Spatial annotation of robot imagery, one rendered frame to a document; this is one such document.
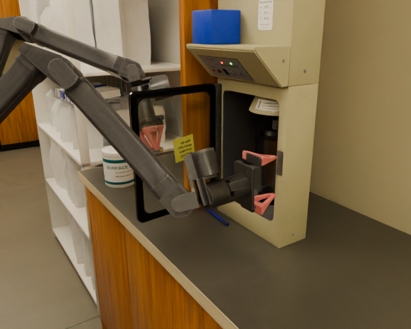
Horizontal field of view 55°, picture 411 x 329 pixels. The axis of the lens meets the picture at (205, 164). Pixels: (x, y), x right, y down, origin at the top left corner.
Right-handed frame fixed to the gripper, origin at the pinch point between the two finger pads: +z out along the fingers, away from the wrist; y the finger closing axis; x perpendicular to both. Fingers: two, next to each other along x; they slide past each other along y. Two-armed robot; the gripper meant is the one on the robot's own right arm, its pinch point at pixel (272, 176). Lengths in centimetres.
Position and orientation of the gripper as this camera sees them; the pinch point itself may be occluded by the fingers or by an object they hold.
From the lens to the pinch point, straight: 96.4
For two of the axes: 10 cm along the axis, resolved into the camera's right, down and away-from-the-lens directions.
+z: 8.3, -2.1, 5.2
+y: -0.3, -9.5, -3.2
